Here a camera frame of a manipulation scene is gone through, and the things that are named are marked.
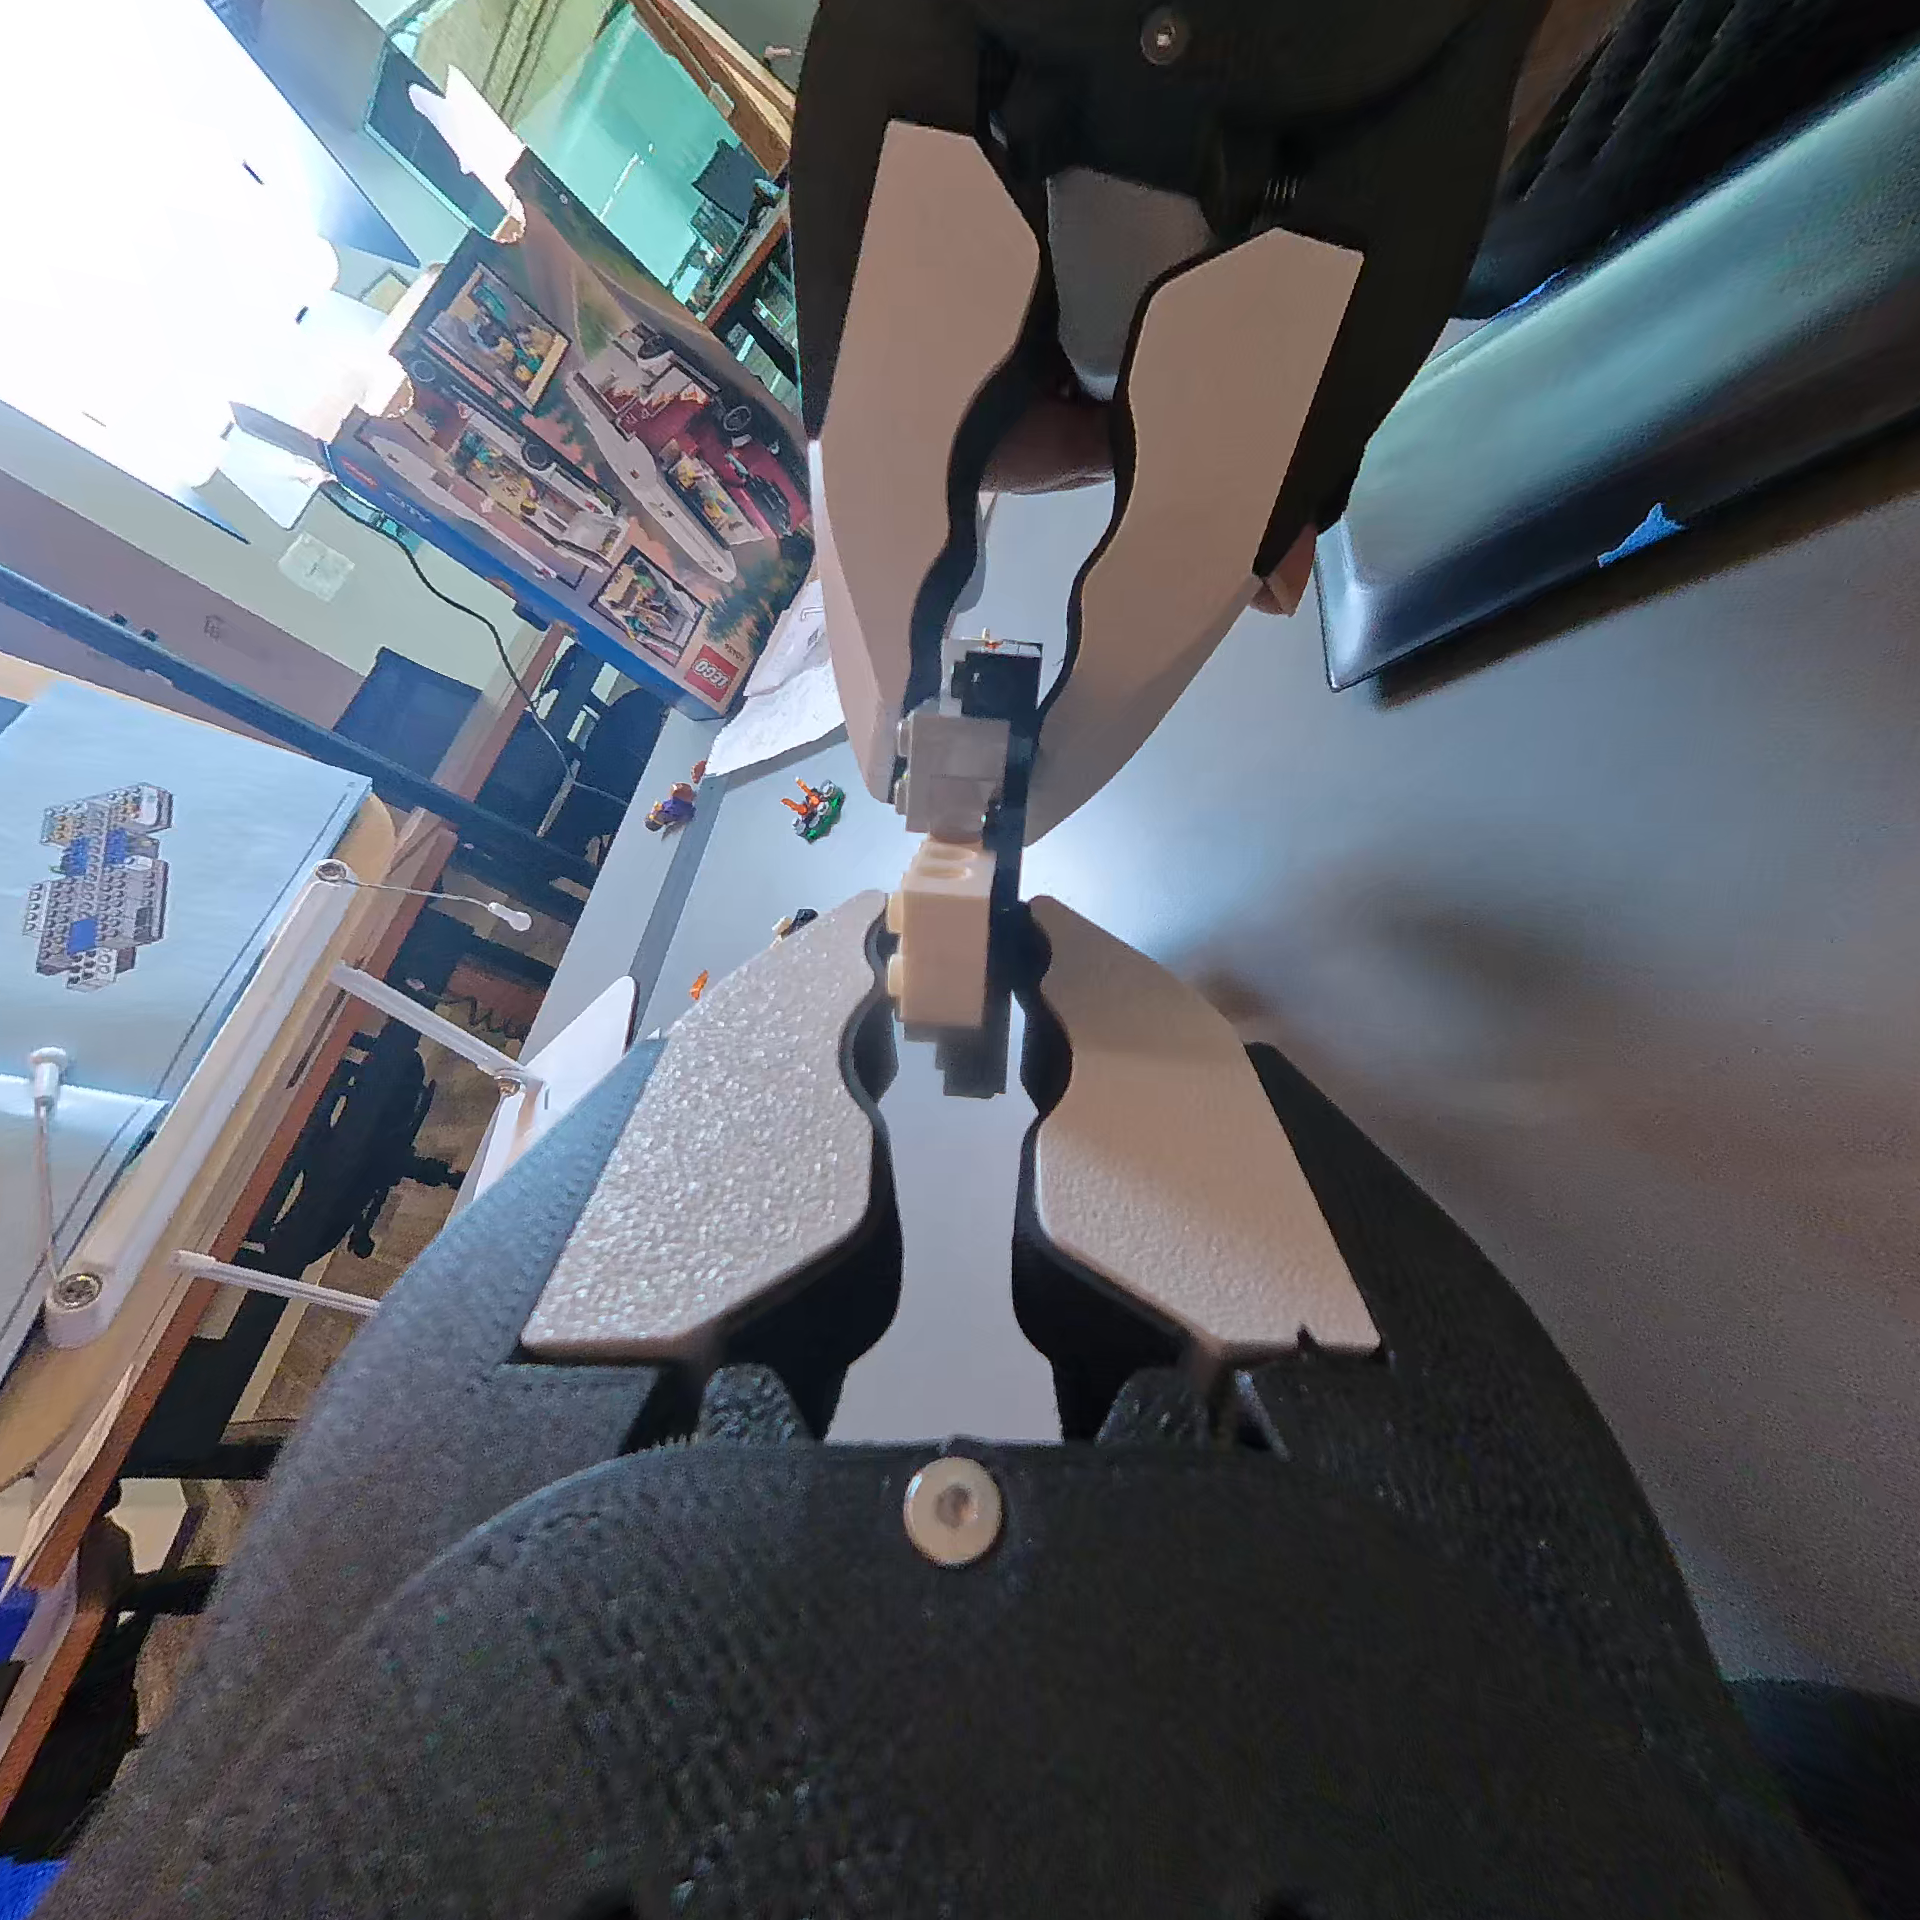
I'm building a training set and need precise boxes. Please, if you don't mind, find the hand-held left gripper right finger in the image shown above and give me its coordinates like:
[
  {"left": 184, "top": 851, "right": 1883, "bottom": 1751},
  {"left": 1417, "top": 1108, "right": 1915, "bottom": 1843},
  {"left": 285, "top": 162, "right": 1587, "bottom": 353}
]
[{"left": 1006, "top": 891, "right": 1382, "bottom": 1428}]

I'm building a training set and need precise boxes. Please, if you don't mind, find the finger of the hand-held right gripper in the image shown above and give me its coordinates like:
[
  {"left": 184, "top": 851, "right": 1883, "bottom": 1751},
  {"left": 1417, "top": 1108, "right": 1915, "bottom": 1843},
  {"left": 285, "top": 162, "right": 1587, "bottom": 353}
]
[
  {"left": 1027, "top": 224, "right": 1369, "bottom": 827},
  {"left": 807, "top": 117, "right": 1051, "bottom": 825}
]

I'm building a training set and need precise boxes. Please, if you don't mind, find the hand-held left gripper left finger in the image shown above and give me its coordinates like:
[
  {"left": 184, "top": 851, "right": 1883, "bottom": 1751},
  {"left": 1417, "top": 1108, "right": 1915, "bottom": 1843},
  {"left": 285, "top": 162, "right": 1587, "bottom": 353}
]
[{"left": 515, "top": 888, "right": 911, "bottom": 1428}]

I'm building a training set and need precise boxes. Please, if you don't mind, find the white grey lego vehicle build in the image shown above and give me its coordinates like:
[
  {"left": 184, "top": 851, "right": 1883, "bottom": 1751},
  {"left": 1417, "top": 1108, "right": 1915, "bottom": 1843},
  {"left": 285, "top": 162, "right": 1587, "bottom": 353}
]
[{"left": 885, "top": 636, "right": 1051, "bottom": 1103}]

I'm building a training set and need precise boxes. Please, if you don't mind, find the pile of loose lego pieces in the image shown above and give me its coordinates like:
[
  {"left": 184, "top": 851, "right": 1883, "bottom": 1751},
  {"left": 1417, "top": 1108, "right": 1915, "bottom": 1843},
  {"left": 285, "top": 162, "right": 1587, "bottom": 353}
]
[{"left": 682, "top": 900, "right": 824, "bottom": 1007}]

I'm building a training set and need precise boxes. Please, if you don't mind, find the lego set cardboard box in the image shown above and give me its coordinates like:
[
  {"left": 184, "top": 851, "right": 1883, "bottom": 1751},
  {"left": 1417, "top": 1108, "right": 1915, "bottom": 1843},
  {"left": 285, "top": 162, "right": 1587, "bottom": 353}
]
[{"left": 225, "top": 66, "right": 818, "bottom": 725}]

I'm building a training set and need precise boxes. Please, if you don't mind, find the lego instruction booklet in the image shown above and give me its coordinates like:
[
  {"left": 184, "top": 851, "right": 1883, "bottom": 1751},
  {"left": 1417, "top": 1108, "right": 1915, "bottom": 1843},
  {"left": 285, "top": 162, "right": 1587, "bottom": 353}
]
[
  {"left": 30, "top": 858, "right": 644, "bottom": 1352},
  {"left": 0, "top": 682, "right": 375, "bottom": 1359}
]

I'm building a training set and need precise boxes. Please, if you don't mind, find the person's right hand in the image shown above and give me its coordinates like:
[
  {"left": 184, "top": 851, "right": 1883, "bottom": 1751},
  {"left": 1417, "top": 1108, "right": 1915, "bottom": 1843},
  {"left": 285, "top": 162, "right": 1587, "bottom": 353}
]
[{"left": 982, "top": 393, "right": 1321, "bottom": 619}]

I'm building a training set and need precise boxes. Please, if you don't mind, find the white printed paper bag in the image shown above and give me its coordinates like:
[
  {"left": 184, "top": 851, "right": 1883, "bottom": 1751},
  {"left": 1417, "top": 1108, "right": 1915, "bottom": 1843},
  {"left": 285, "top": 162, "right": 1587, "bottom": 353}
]
[{"left": 704, "top": 577, "right": 854, "bottom": 780}]

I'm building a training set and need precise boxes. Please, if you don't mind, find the black mesh chair backrest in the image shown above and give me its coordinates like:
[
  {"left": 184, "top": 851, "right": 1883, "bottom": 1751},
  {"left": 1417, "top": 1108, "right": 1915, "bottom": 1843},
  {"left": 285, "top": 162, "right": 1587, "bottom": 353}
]
[{"left": 1500, "top": 0, "right": 1920, "bottom": 308}]

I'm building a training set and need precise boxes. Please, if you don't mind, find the black power cable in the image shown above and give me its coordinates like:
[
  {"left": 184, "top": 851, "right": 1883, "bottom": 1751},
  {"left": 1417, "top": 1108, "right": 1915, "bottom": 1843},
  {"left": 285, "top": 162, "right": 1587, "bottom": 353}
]
[{"left": 322, "top": 479, "right": 632, "bottom": 813}]

